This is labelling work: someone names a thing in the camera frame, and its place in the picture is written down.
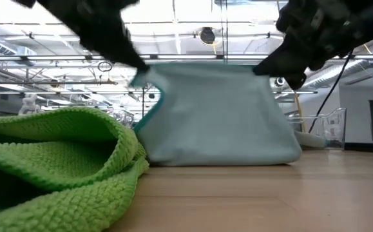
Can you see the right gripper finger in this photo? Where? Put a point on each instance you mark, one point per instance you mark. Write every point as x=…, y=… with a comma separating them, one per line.
x=283, y=62

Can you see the white robot figure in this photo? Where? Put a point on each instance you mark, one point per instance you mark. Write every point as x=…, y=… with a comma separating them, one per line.
x=28, y=103

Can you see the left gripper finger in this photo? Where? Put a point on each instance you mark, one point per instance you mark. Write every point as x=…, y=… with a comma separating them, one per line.
x=118, y=48

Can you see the green microfiber towel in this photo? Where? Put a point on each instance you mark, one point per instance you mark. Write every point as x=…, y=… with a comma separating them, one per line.
x=60, y=154

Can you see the clear plastic bin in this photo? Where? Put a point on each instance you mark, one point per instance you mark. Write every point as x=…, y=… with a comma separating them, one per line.
x=334, y=129
x=126, y=119

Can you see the blue microfiber towel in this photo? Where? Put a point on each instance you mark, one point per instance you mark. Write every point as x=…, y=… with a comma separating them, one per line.
x=215, y=122
x=311, y=140

